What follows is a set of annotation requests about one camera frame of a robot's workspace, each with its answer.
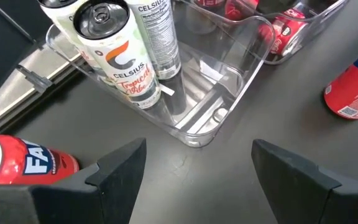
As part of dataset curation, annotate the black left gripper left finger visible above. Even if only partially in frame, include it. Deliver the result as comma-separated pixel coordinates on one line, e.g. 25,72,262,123
0,138,147,224

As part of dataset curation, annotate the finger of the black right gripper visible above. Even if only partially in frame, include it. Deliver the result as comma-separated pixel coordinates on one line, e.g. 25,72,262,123
256,0,304,15

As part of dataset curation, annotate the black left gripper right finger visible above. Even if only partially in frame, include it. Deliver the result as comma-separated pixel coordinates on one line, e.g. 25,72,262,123
251,138,358,224

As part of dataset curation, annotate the red Coca-Cola can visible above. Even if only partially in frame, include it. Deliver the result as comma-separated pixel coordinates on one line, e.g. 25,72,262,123
194,0,226,9
224,0,260,21
258,7,310,58

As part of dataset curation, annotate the red Fanta can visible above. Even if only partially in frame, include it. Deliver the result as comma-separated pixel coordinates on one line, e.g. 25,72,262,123
323,42,358,121
0,134,80,186

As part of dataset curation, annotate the white Celsius can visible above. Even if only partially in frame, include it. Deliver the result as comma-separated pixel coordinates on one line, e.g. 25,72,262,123
126,0,188,116
73,0,163,110
37,0,105,82

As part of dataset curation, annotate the clear plastic bin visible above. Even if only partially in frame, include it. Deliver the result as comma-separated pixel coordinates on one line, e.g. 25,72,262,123
45,0,276,149
178,0,351,66

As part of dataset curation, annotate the black table clamp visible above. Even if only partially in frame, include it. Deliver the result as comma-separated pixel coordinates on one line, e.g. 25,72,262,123
16,63,54,94

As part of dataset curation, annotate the black folding partition screen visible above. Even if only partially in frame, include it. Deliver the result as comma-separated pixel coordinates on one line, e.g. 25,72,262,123
0,0,54,106

